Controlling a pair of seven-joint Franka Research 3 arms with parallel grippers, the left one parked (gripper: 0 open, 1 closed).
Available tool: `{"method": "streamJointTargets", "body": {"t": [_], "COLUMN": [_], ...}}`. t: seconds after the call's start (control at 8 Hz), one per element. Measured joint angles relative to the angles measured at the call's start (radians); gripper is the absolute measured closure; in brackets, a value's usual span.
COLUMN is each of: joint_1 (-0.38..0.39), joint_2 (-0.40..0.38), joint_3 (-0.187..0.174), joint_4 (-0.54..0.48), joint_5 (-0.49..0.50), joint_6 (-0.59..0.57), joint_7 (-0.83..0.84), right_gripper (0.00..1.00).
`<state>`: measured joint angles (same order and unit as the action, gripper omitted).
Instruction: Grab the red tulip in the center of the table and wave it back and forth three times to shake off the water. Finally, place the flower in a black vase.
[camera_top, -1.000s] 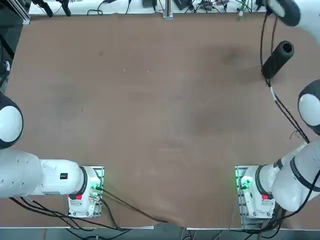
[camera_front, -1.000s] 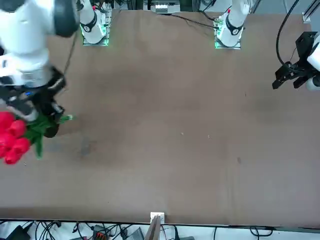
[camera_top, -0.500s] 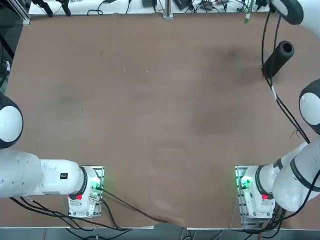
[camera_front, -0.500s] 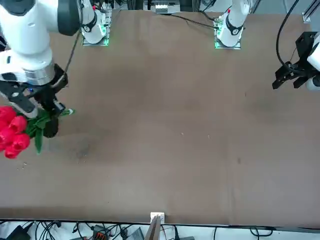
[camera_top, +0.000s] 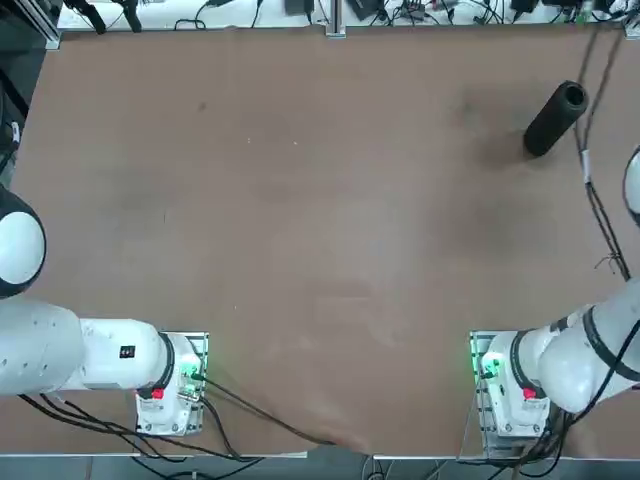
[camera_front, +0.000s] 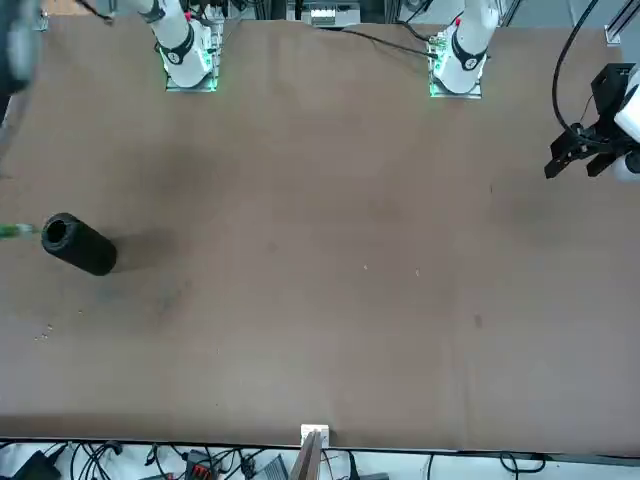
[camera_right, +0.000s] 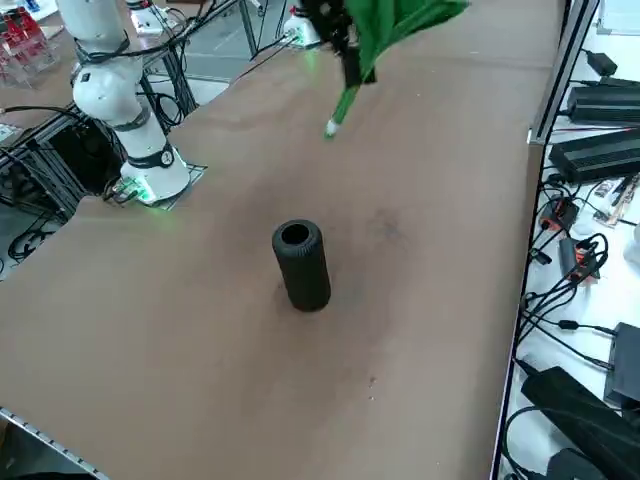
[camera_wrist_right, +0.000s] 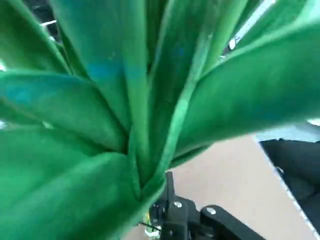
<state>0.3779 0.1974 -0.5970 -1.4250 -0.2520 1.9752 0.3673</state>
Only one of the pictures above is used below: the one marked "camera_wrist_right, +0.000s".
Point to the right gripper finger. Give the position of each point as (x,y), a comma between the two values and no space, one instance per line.
(185,225)

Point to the red tulip bouquet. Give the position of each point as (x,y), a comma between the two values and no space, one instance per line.
(75,175)

